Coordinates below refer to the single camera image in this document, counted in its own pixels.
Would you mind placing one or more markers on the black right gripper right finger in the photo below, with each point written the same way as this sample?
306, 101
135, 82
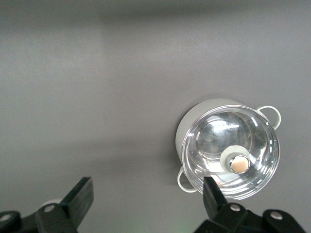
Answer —
213, 201

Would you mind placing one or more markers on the glass pot lid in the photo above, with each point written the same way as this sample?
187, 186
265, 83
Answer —
218, 136

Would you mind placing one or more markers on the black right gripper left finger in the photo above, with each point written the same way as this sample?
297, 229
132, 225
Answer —
77, 199

